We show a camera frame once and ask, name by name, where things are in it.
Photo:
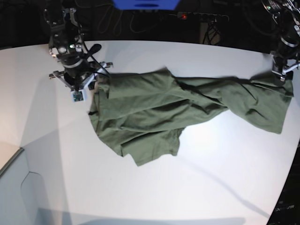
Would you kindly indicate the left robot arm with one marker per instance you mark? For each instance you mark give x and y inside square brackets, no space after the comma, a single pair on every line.
[286,15]

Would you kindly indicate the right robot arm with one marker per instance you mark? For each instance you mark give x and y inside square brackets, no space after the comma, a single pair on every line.
[67,46]

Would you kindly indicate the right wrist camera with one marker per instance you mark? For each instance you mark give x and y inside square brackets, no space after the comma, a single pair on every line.
[78,96]

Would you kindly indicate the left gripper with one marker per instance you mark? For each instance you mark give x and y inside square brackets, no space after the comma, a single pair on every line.
[283,65]

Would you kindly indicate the green t-shirt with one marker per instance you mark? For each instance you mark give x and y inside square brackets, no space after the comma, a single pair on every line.
[143,115]

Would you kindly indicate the black power strip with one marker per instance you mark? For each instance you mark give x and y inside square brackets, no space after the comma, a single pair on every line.
[202,17]

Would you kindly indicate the blue box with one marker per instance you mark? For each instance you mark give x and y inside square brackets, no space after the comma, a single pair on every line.
[146,4]

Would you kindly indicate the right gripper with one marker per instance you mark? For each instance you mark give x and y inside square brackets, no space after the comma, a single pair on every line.
[83,76]

